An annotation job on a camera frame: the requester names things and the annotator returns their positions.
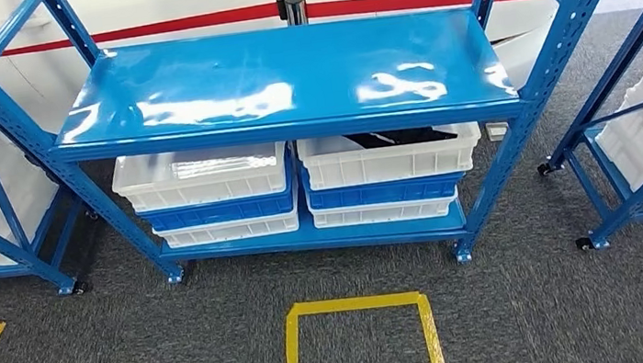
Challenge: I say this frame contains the black stanchion post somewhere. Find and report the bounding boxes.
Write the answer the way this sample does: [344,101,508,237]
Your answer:
[276,0,311,29]

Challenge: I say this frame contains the black strap parts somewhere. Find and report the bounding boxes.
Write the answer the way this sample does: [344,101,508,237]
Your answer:
[343,120,460,154]

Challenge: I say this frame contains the red barrier belt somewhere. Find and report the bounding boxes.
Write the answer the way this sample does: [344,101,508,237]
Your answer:
[0,0,552,68]

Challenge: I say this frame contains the grey floor outlet plate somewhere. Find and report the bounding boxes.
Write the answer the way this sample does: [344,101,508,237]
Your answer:
[484,119,512,143]

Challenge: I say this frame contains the yellow floor tape square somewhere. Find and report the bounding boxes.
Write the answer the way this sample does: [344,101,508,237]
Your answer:
[274,285,450,363]

